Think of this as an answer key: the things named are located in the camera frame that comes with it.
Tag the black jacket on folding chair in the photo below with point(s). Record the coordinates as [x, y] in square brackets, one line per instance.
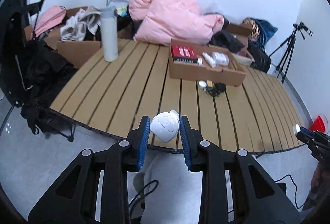
[38, 74]

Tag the yellow green packet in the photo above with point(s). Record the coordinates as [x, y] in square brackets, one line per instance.
[121, 11]

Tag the black crumpled cloth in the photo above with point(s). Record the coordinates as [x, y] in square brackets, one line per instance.
[226, 42]

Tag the large open cardboard box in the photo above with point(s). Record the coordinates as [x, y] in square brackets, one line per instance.
[77, 52]

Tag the white pill jar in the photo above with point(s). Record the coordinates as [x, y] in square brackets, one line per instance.
[221, 58]

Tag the white ribbed cap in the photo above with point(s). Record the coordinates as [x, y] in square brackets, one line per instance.
[297, 128]

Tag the blue bag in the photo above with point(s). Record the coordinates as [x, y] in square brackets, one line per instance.
[268, 30]

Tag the black clothing heap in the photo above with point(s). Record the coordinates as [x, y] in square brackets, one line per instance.
[126, 26]

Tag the black backpack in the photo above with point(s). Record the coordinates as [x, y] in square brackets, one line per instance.
[260, 58]

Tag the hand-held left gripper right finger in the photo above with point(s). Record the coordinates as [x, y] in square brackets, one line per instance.
[185, 146]

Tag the woven rattan ball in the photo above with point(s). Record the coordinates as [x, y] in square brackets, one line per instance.
[251, 29]

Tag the person's grey pants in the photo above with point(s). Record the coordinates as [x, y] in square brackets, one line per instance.
[167, 193]

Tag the shallow cardboard tray box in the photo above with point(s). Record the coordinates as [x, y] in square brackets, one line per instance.
[206, 75]

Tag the red printed carton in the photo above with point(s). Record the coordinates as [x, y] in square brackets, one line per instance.
[184, 53]

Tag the white crumpled cloth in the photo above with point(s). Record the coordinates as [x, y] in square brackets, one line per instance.
[77, 27]

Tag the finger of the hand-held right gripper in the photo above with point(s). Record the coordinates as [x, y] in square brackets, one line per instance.
[308, 140]
[308, 131]

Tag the pink bag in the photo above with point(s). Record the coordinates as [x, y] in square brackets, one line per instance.
[50, 20]

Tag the red plastic object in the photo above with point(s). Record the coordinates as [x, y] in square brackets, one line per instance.
[318, 124]

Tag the white thermos bottle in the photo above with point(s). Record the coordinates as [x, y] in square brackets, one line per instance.
[109, 35]

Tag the black tripod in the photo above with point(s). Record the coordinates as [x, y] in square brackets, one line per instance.
[286, 53]

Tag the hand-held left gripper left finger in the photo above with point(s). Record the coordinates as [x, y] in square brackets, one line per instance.
[143, 144]

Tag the small black bundle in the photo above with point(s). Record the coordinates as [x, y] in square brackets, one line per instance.
[219, 88]

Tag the black stroller cart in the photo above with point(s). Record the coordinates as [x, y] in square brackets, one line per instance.
[15, 12]

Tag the white spray bottle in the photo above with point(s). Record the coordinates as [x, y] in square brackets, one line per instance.
[209, 59]

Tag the small white cap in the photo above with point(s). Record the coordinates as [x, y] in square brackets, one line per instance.
[202, 84]

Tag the small gold block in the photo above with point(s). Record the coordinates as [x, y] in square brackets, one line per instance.
[210, 84]

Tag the cardboard box with print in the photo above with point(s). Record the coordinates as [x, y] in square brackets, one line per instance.
[239, 30]

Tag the beige low box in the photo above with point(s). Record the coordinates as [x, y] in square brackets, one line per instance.
[245, 58]

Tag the pink puffy jacket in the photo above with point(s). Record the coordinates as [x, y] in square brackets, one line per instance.
[170, 15]

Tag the person's right hand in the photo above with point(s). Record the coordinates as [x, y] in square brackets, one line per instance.
[321, 182]

